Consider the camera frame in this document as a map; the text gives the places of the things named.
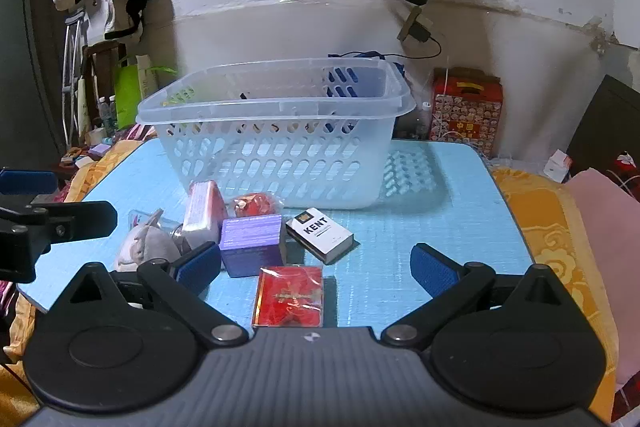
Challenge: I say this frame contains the dark board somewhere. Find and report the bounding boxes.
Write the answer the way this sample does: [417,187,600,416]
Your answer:
[565,74,640,178]

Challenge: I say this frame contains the red printed cloth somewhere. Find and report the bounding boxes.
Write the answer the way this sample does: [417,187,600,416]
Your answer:
[606,151,640,204]

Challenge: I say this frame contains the white plastic basket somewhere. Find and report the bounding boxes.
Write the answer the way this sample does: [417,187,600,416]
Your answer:
[136,57,417,210]

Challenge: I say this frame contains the white carton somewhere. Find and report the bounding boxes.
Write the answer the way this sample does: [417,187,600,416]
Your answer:
[135,54,159,98]

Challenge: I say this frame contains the white cigarette pack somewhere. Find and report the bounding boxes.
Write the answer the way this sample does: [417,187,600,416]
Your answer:
[285,207,355,266]

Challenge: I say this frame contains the clear plastic bottles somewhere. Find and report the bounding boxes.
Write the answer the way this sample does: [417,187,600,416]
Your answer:
[97,95,119,134]

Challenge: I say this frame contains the pink tissue packet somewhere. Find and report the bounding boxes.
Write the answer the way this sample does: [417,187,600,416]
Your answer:
[181,180,229,249]

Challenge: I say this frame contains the metal crutches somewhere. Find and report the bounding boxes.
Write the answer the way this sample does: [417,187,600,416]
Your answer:
[60,9,91,148]

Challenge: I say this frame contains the grey plush toy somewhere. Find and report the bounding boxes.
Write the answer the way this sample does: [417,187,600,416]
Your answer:
[114,208,184,274]

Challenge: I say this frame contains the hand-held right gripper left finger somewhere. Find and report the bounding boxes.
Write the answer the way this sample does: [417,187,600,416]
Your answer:
[47,241,249,349]

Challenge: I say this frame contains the red round snack packet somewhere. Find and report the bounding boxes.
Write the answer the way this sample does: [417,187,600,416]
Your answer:
[230,192,281,221]

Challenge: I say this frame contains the pink pillow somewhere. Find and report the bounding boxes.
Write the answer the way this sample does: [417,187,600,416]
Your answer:
[567,169,640,394]

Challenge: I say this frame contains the wall charger with black cable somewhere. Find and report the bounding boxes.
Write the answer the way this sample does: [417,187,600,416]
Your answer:
[327,6,444,62]

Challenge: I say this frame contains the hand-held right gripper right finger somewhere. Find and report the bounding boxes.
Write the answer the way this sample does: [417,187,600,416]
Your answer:
[379,243,574,350]

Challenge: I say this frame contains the wooden chair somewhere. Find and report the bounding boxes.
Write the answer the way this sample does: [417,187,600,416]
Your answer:
[82,39,126,118]

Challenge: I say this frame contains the small white box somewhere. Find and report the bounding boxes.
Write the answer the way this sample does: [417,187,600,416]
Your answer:
[542,149,574,183]

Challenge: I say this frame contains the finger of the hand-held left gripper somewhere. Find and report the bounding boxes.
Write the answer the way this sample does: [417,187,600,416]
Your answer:
[27,201,119,254]
[0,168,60,208]

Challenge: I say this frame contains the red cigarette pack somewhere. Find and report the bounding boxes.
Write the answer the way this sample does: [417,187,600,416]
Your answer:
[251,265,325,328]

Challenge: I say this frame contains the red printed gift box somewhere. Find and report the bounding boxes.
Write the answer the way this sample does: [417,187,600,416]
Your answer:
[430,68,504,144]

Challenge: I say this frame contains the green paper bag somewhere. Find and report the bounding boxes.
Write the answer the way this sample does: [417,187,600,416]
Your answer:
[115,57,144,130]

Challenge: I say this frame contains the purple box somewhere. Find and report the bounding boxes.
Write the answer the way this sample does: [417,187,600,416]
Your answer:
[218,214,288,278]

